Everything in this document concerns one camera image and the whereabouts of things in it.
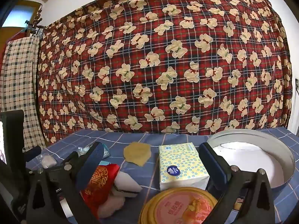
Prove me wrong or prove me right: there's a pink fluffy puff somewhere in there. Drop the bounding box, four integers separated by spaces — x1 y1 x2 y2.
38 153 57 169

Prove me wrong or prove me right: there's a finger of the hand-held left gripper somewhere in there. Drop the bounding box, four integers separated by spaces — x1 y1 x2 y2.
23 146 42 162

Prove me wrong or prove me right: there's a red embroidered pouch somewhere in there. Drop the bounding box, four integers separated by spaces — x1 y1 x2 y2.
81 164 121 215

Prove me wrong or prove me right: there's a blue plaid tablecloth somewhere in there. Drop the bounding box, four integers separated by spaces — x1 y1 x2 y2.
23 126 299 224

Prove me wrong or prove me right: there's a wooden coat rack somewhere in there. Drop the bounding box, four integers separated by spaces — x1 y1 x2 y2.
24 3 45 36

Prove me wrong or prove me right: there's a tan sponge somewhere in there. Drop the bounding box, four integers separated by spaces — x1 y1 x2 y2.
123 142 151 167

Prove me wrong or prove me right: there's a red plaid bear-print blanket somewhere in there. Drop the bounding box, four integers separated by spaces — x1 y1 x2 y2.
37 0 293 145

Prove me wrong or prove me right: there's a yellow patterned tissue pack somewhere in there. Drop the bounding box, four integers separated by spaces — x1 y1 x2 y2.
159 142 210 191

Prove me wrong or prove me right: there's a beige checked cloth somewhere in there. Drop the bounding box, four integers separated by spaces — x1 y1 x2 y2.
0 36 47 152

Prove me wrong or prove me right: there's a white sponge with black layer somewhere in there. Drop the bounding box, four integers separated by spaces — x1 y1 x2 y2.
114 171 143 197

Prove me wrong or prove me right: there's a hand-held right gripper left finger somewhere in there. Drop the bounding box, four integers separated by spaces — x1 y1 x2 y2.
26 142 105 224

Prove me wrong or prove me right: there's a brown wooden door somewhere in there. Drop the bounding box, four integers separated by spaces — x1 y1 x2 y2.
0 0 44 52

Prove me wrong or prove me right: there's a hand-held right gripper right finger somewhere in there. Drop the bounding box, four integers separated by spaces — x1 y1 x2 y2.
198 142 275 224

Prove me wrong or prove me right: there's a cotton swab pack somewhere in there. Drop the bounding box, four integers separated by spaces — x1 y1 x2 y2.
78 144 111 159

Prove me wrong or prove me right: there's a round metal tin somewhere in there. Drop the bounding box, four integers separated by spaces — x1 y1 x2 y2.
207 128 296 211

